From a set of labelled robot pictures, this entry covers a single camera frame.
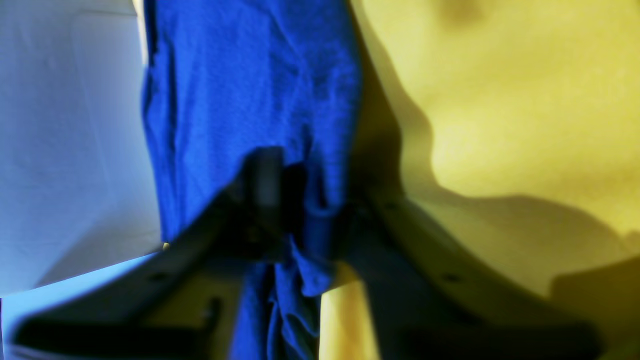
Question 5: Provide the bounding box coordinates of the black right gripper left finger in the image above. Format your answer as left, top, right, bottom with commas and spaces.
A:
13, 146, 286, 360

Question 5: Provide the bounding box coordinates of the blue T-shirt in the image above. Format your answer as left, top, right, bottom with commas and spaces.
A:
141, 0, 362, 360

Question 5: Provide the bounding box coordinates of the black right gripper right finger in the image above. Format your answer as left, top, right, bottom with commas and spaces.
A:
340, 191, 603, 360

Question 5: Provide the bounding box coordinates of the yellow table cloth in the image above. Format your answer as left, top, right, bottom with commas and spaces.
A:
346, 0, 639, 360

